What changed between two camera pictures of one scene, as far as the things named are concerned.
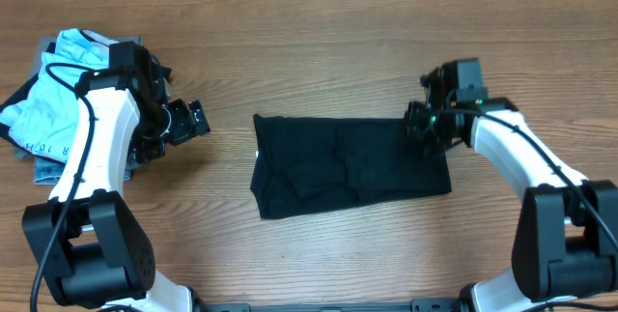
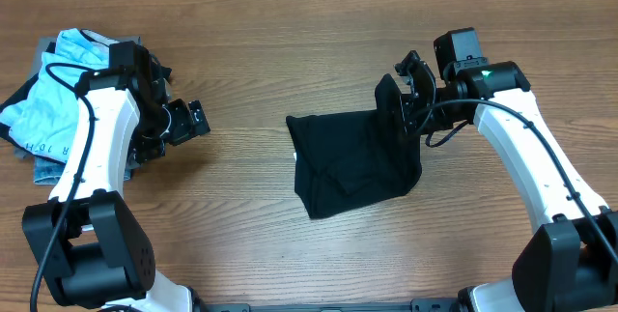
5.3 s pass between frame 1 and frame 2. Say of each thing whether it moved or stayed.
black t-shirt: moved
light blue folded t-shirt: stayed
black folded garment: stayed
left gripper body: stayed
